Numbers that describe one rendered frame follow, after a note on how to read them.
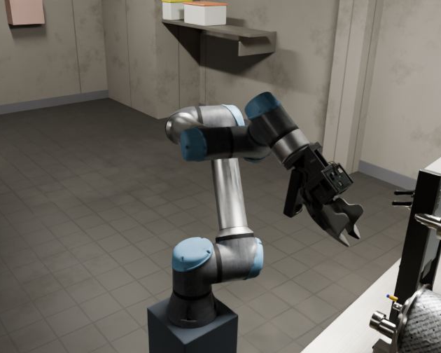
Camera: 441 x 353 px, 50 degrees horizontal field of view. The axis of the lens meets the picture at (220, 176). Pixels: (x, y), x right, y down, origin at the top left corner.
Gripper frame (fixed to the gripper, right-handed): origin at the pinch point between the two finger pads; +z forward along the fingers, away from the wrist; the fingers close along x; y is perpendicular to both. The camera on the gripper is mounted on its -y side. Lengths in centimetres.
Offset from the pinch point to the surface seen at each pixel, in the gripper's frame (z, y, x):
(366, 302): 21, -41, 41
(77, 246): -94, -254, 69
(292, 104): -140, -230, 359
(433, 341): 22.0, 8.2, -8.0
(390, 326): 19.4, -4.8, 0.7
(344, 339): 24, -39, 21
